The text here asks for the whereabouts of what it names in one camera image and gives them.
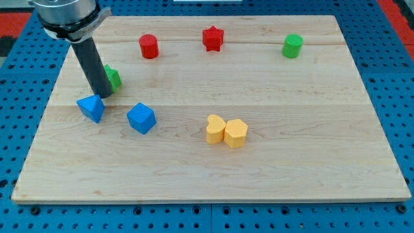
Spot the red star block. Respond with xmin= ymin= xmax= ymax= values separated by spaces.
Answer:
xmin=202 ymin=26 xmax=224 ymax=52

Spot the yellow pentagon block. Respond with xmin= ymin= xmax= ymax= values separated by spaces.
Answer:
xmin=224 ymin=119 xmax=248 ymax=148

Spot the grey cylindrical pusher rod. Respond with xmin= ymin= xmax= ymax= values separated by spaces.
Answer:
xmin=71 ymin=38 xmax=114 ymax=98

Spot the green cylinder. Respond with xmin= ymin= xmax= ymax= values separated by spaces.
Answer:
xmin=282 ymin=34 xmax=303 ymax=58

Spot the yellow heart block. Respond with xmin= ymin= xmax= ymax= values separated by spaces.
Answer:
xmin=206 ymin=115 xmax=226 ymax=144

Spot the blue triangular prism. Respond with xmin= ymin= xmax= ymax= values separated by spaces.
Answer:
xmin=76 ymin=94 xmax=105 ymax=123

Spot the green star block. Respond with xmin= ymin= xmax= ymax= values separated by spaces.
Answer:
xmin=104 ymin=65 xmax=122 ymax=93

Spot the blue cube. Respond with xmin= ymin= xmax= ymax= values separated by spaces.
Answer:
xmin=127 ymin=103 xmax=157 ymax=135

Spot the wooden board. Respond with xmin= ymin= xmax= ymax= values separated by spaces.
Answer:
xmin=12 ymin=16 xmax=411 ymax=205

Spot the red cylinder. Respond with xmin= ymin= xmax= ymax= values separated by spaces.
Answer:
xmin=138 ymin=34 xmax=159 ymax=59

